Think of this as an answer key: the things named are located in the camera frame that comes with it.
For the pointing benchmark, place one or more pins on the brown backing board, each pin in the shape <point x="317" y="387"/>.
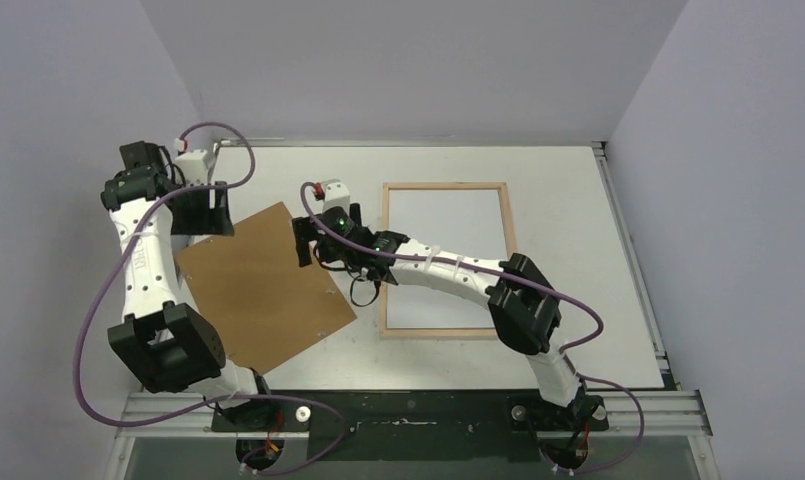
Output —
<point x="266" y="308"/>

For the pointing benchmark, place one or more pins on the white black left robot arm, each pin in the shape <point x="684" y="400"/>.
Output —
<point x="165" y="343"/>

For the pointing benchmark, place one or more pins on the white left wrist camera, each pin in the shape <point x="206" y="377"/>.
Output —
<point x="195" y="167"/>

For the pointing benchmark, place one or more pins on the printed colour photo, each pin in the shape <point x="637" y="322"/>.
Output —
<point x="442" y="225"/>

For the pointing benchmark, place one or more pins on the aluminium front rail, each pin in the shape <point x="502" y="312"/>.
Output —
<point x="666" y="413"/>

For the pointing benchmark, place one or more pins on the light wooden picture frame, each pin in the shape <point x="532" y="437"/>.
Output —
<point x="383" y="218"/>

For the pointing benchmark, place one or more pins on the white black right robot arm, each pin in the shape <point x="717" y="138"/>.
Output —
<point x="523" y="306"/>

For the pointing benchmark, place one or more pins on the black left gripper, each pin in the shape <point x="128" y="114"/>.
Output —
<point x="211" y="221"/>

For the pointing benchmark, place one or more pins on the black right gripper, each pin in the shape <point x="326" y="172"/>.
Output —
<point x="305" y="241"/>

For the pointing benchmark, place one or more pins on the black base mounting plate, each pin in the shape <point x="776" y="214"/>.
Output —
<point x="415" y="425"/>

